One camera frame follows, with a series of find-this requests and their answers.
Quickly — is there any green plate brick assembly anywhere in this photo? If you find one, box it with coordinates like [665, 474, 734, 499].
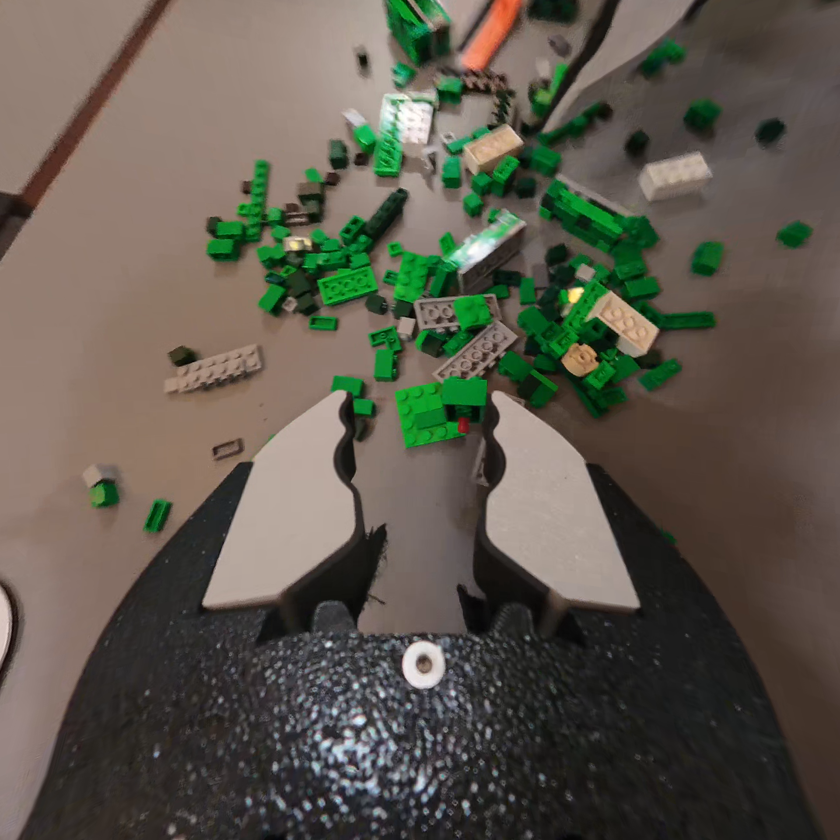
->
[394, 376, 491, 450]

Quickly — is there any green built brick model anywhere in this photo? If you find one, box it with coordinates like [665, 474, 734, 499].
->
[385, 0, 454, 68]

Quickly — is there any pile of green toy bricks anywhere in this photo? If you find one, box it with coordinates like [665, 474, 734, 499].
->
[205, 39, 815, 454]

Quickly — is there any grey desk with brown edge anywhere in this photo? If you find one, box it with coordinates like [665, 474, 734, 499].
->
[0, 0, 173, 198]

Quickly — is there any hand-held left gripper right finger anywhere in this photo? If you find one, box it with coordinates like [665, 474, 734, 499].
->
[459, 390, 642, 639]

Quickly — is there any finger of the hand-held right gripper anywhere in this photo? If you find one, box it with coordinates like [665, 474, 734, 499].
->
[538, 0, 700, 134]

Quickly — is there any long grey toy plate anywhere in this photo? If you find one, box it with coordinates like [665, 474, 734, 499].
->
[163, 343, 265, 396]

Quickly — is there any grey and green stacked brick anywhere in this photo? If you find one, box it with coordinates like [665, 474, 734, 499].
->
[81, 462, 123, 510]

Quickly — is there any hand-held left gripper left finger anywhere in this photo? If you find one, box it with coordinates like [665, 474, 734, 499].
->
[201, 390, 387, 632]

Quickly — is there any orange brick separator tool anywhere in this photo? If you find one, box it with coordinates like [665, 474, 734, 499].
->
[459, 0, 528, 72]

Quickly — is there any white toy brick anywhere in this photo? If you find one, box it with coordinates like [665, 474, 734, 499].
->
[638, 151, 714, 202]

